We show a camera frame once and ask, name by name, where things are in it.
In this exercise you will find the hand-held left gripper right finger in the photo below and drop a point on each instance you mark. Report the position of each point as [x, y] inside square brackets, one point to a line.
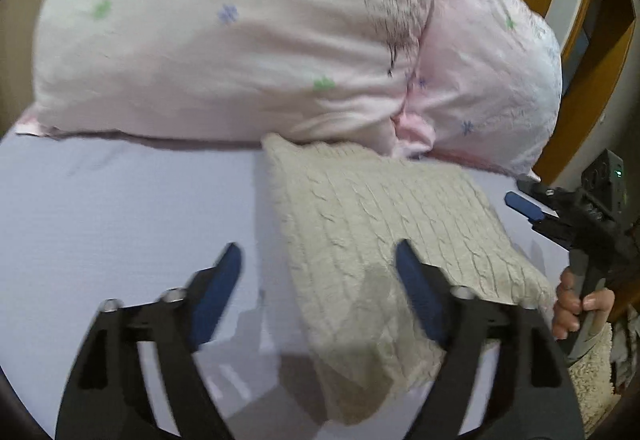
[419, 294]

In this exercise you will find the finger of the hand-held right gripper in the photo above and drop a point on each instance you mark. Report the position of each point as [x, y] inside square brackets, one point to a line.
[524, 207]

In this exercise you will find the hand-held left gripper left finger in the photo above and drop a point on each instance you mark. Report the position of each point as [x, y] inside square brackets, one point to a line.
[216, 296]

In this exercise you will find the cream knitted cushion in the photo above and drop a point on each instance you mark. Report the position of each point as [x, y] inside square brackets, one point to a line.
[380, 240]

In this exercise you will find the person's right hand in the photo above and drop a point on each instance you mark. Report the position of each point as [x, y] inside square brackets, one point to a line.
[575, 302]

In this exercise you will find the lavender bed sheet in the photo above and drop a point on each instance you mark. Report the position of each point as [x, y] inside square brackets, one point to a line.
[125, 230]

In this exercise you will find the pink floral pillow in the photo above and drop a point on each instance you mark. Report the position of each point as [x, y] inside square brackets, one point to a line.
[480, 69]

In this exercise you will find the cream fleece sleeve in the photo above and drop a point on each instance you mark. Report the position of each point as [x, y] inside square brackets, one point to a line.
[592, 380]

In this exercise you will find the wooden headboard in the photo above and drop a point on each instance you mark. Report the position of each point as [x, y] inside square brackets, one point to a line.
[575, 44]

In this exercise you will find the white floral pillow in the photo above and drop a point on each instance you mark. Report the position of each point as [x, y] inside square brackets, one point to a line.
[230, 24]

